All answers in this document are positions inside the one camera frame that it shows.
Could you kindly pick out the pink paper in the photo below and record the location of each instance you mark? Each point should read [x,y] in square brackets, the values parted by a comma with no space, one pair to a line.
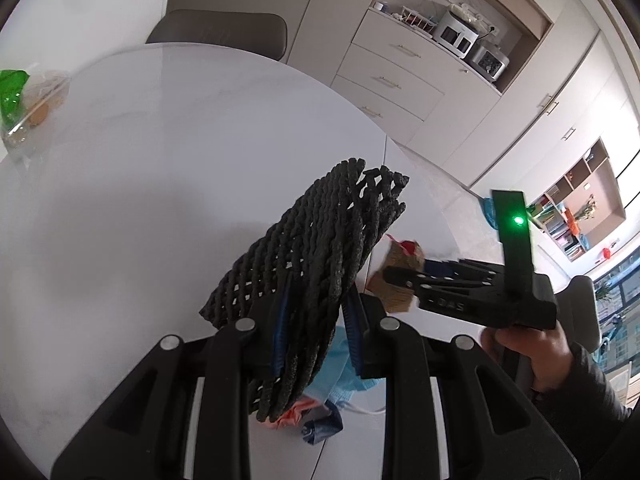
[295,412]

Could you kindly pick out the silver countertop oven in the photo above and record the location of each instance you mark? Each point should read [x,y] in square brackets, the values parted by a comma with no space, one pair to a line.
[489,62]

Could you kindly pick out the person's right hand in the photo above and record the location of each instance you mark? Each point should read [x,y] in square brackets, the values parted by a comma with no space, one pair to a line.
[530,350]

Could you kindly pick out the open bookshelf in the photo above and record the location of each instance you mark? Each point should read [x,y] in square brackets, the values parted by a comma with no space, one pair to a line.
[575,210]

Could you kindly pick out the red wrapper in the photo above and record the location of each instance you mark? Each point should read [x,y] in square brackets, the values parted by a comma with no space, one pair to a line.
[409,247]

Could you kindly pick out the white dish rack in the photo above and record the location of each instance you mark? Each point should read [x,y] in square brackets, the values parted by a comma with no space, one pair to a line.
[417,20]

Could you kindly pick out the blue face mask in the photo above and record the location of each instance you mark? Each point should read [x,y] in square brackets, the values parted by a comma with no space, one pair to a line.
[340,375]

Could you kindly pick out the white countertop oven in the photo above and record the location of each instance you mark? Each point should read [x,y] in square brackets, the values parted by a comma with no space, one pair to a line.
[452,32]

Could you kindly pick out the brown paper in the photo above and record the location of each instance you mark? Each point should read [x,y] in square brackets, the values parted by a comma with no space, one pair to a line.
[395,301]

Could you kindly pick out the beige wall cabinet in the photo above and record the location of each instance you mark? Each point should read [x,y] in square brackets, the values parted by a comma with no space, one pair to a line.
[310,5]

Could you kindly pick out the beige drawer cabinet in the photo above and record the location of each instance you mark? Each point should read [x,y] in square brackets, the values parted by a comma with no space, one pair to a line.
[395,75]

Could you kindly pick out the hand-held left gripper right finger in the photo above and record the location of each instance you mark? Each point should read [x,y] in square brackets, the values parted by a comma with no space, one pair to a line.
[354,335]

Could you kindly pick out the black foam net sleeve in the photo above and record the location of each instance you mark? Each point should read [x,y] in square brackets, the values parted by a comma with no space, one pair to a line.
[320,240]

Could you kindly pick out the grey dining chair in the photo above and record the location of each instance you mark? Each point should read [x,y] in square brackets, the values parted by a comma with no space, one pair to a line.
[215,30]

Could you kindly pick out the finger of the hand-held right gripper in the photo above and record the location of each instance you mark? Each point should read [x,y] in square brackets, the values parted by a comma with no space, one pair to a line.
[405,276]
[442,266]

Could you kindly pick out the clear bag with oranges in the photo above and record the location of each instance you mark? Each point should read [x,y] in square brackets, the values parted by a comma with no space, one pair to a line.
[42,105]

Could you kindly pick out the beige tall cabinet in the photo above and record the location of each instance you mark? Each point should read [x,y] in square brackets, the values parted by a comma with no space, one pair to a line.
[540,120]

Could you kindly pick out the green plastic bag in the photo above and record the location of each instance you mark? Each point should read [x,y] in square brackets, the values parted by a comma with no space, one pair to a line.
[11,90]

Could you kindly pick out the person's right forearm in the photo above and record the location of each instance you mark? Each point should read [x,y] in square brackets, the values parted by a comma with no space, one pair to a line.
[585,410]

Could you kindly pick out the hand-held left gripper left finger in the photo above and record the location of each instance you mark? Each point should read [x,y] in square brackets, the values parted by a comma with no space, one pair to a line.
[281,330]

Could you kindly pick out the small white jar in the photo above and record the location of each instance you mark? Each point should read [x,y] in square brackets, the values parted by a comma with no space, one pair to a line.
[380,6]

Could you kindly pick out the dark blue paper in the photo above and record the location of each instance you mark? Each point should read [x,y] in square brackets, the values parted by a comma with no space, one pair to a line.
[322,427]

